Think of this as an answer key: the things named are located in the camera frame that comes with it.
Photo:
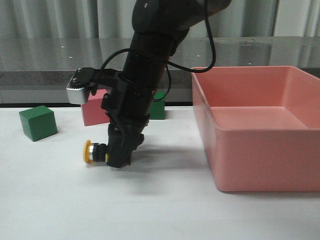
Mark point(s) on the green cube near bin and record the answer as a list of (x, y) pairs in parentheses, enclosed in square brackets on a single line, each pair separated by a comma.
[(157, 110)]

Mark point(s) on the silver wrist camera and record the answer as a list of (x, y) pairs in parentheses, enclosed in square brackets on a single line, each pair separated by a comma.
[(79, 87)]

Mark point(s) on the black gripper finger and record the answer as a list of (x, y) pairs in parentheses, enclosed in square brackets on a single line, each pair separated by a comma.
[(119, 152)]

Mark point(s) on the yellow push button switch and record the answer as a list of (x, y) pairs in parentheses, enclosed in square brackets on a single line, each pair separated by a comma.
[(94, 152)]

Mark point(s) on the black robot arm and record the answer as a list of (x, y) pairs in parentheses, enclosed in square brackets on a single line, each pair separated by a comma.
[(159, 27)]

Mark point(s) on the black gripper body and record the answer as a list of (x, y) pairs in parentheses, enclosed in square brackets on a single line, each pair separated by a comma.
[(124, 132)]

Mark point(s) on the pink cube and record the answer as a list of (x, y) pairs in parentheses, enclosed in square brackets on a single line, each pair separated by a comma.
[(92, 113)]

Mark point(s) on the pink plastic bin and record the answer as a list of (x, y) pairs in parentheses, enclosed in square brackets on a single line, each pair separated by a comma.
[(260, 127)]

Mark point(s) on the green cube far left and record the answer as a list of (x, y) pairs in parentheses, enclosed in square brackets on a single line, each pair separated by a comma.
[(38, 122)]

